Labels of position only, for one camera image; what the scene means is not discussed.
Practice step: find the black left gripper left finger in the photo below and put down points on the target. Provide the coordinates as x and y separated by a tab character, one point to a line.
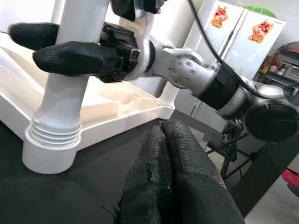
144	186

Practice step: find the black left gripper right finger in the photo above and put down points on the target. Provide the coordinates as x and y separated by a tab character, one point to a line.
198	193

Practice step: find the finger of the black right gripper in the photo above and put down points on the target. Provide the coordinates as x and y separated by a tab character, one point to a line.
32	35

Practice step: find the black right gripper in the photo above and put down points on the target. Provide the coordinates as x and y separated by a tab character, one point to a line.
125	56

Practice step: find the white plastic table top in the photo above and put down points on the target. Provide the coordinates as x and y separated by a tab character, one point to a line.
105	105

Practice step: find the black metal stand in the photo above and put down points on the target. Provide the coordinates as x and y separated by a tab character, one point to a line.
231	149

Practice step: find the red plastic object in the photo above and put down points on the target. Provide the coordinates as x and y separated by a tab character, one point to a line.
292	179

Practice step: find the white refrigerator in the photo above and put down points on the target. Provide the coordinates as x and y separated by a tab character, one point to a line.
243	51

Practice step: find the metal kitchen shelf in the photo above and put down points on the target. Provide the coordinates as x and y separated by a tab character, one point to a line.
282	67

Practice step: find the red cartoon fridge sticker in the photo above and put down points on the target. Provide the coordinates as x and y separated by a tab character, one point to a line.
260	31
219	16

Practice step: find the green bowl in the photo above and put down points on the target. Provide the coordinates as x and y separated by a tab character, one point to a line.
261	10

